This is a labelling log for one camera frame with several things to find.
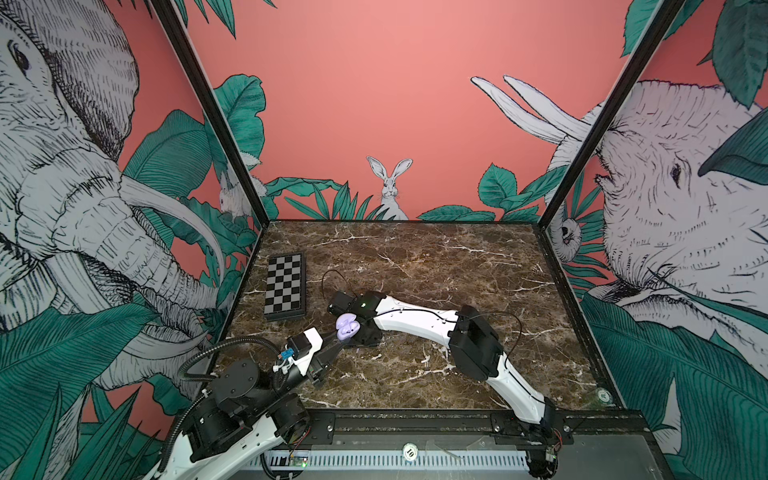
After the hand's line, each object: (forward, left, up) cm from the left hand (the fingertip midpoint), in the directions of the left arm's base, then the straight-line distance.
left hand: (344, 333), depth 58 cm
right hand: (+9, +2, -28) cm, 30 cm away
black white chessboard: (+30, +24, -28) cm, 48 cm away
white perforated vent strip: (-19, -10, -31) cm, 38 cm away
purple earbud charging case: (+1, -1, +2) cm, 2 cm away
